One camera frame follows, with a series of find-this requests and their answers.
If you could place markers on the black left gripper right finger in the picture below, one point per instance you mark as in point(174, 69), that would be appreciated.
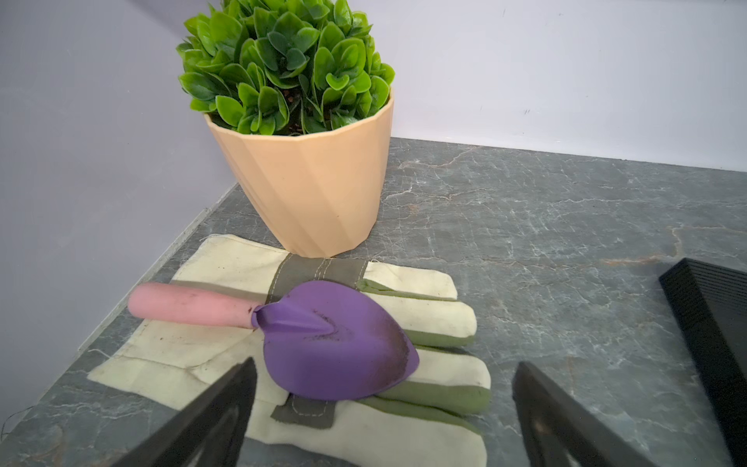
point(556, 428)

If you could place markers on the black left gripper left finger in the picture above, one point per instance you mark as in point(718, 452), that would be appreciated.
point(209, 431)

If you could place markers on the green plant in beige pot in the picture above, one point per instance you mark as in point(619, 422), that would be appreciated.
point(301, 104)

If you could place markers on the purple trowel with pink handle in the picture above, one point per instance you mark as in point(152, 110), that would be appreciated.
point(322, 340)

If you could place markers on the black ribbed network switch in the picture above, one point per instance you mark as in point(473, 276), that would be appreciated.
point(709, 305)

